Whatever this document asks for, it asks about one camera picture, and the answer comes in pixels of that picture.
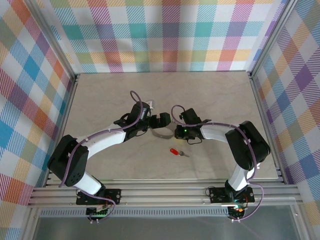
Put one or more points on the small silver key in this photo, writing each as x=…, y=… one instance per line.
x=184, y=154

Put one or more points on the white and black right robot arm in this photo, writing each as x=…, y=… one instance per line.
x=215, y=131

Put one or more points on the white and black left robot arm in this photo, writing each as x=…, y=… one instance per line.
x=105, y=140

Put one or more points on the grey metal panel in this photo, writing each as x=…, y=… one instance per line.
x=162, y=230

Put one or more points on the aluminium frame cross rail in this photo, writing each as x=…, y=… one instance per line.
x=162, y=193

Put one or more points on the aluminium left side rail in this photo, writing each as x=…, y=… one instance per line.
x=65, y=117

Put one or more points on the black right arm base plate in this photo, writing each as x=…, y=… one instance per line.
x=217, y=196

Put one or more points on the aluminium right side rail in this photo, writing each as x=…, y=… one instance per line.
x=260, y=105

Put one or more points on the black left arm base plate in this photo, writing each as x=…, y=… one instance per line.
x=112, y=196

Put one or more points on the aluminium left corner post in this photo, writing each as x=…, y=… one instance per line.
x=53, y=37

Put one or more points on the aluminium corner post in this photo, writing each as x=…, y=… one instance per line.
x=272, y=37
x=53, y=37

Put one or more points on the aluminium right corner post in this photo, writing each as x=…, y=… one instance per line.
x=272, y=37

